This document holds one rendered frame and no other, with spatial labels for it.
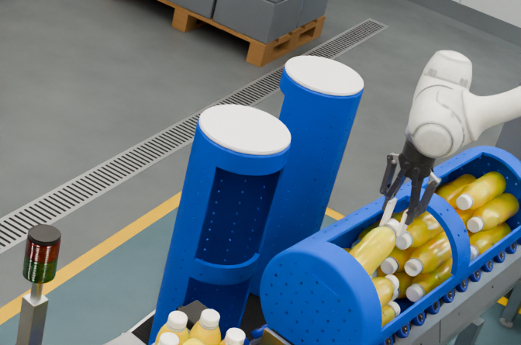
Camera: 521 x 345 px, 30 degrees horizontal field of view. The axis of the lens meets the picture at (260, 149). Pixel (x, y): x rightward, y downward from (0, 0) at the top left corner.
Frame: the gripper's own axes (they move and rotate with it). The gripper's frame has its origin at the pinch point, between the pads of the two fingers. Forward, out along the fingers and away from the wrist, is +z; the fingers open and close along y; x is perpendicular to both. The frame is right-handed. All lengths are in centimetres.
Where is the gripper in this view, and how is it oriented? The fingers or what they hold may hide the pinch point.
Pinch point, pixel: (395, 218)
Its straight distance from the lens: 223.4
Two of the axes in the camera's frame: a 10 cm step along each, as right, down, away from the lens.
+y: -7.5, -4.7, 4.7
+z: -2.3, 8.5, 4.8
